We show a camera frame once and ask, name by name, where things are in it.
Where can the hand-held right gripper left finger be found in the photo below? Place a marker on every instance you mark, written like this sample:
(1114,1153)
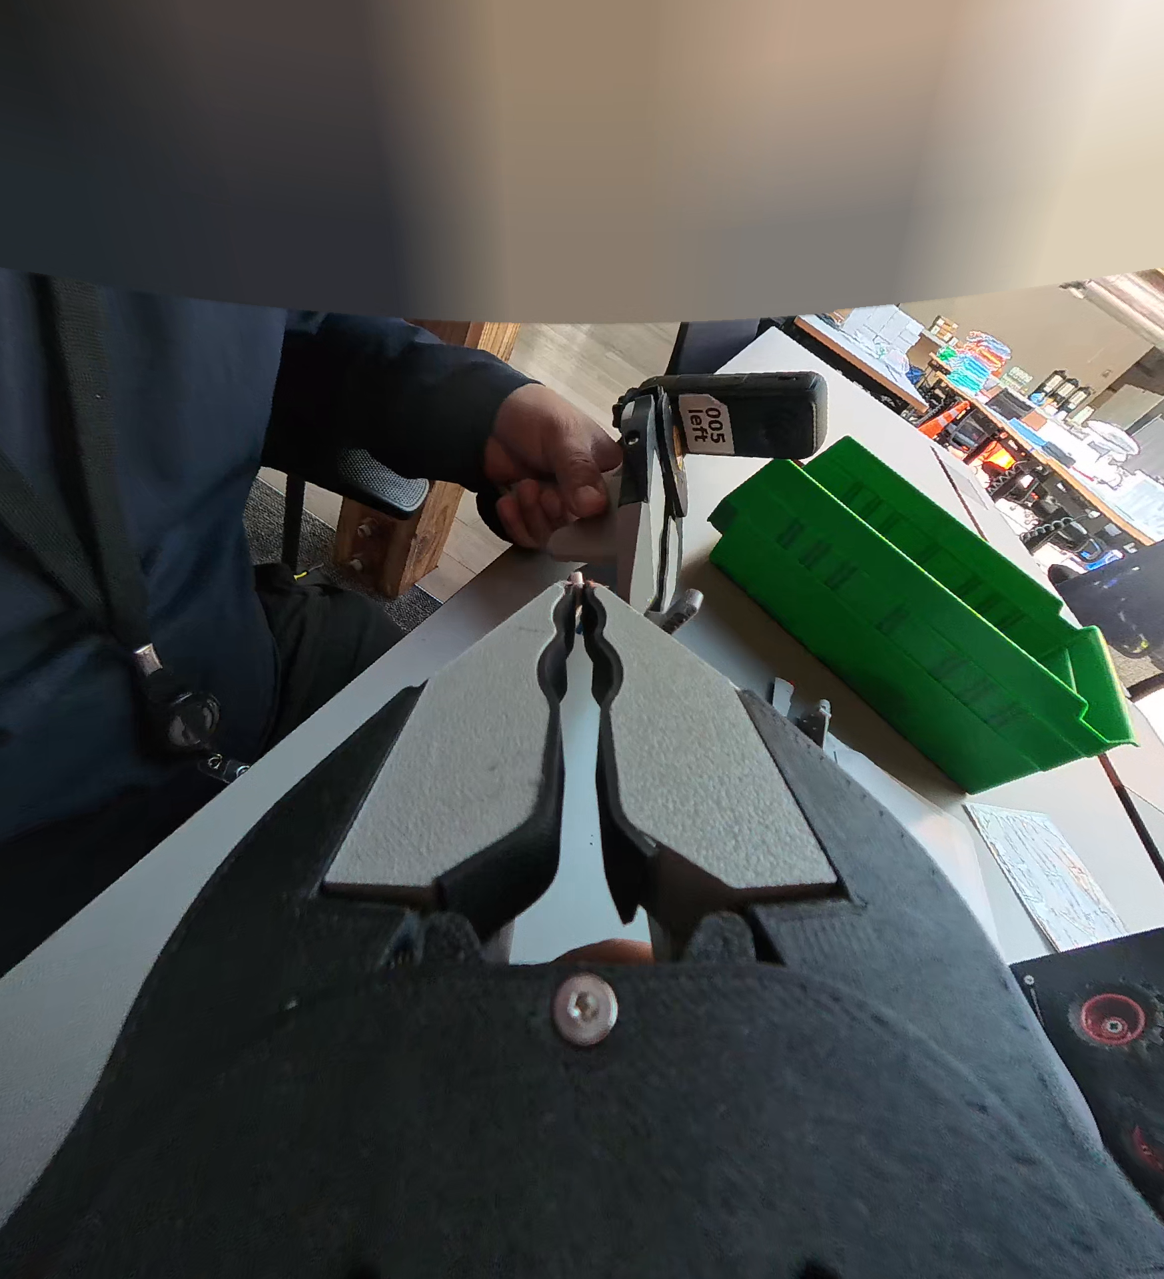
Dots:
(442,779)

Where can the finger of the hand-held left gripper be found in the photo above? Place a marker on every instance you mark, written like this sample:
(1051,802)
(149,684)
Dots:
(640,550)

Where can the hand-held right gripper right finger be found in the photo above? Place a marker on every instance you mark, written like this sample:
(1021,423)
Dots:
(711,790)

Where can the person's left forearm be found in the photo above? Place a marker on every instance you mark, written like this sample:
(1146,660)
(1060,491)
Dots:
(392,400)

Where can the long grey lego part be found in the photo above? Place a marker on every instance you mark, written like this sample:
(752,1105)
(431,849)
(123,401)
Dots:
(807,715)

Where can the black lego set box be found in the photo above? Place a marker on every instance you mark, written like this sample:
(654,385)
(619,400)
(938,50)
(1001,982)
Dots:
(1132,1100)

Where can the person's left hand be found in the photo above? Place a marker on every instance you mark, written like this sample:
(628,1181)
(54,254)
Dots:
(552,449)

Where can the orange traffic cone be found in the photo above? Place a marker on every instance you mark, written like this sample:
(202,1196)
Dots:
(945,421)

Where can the wooden table leg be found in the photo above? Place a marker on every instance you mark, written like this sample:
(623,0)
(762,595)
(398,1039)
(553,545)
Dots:
(412,539)

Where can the green plastic bin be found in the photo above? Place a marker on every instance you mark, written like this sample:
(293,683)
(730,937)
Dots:
(902,620)

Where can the black chair armrest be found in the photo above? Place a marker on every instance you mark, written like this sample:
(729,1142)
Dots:
(387,484)

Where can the white sticker sheet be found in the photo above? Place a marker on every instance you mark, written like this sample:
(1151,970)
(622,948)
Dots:
(1041,874)

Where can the black office chair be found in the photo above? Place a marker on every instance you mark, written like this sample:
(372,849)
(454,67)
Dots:
(1142,599)

